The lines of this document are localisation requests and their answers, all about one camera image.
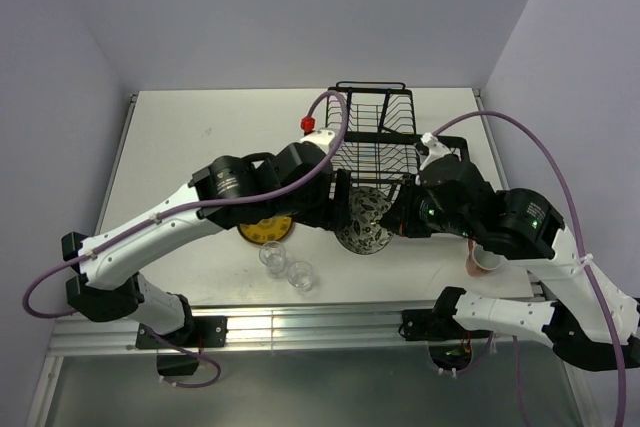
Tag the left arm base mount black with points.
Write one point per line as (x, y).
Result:
(178, 360)

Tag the pink white mug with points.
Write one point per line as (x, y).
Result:
(480, 262)

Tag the black wire dish rack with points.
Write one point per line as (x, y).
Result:
(379, 146)

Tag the clear glass cup right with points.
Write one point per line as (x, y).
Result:
(301, 276)

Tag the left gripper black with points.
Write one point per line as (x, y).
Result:
(330, 214)

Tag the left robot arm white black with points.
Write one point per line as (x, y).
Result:
(299, 182)

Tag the clear glass cup left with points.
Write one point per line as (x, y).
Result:
(273, 256)

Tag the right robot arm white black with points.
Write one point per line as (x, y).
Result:
(590, 323)

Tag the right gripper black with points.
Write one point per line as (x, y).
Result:
(399, 217)

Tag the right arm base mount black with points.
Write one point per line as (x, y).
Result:
(423, 325)

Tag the floral patterned bowl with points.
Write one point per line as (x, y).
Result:
(363, 233)

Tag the clear glass cup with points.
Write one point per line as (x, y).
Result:
(301, 276)
(273, 256)

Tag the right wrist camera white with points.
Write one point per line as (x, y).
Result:
(431, 149)

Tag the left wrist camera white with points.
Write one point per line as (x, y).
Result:
(322, 138)

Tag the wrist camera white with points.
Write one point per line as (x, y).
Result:
(431, 149)
(322, 138)

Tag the yellow patterned plate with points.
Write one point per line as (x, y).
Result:
(274, 229)

